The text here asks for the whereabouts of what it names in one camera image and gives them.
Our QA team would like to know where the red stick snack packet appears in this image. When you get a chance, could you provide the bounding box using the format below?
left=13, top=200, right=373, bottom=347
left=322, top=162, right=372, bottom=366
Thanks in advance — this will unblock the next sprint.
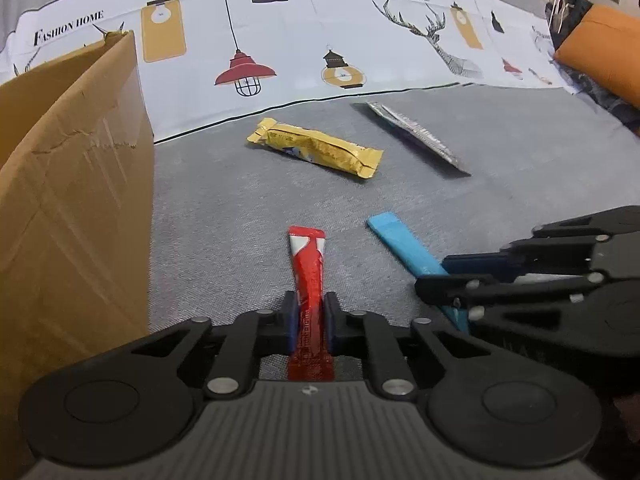
left=288, top=226, right=334, bottom=382

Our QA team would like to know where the light blue stick packet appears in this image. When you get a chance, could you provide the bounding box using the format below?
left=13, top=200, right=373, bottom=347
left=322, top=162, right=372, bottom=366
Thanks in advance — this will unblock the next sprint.
left=365, top=211, right=471, bottom=334

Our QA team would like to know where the yellow snack bar wrapper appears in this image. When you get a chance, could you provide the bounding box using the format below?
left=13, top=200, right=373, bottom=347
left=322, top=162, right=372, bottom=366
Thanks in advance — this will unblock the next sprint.
left=247, top=118, right=383, bottom=180

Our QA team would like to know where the silver foil snack packet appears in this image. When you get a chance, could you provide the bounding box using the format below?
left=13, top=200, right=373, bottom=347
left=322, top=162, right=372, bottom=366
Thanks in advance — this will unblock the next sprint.
left=352, top=101, right=472, bottom=178

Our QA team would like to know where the orange cushion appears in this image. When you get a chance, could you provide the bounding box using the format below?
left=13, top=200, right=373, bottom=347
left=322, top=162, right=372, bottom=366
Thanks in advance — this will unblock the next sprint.
left=554, top=4, right=640, bottom=107

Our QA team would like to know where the brown cardboard box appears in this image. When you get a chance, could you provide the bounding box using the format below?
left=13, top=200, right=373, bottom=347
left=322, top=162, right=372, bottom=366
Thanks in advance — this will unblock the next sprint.
left=1, top=32, right=154, bottom=479

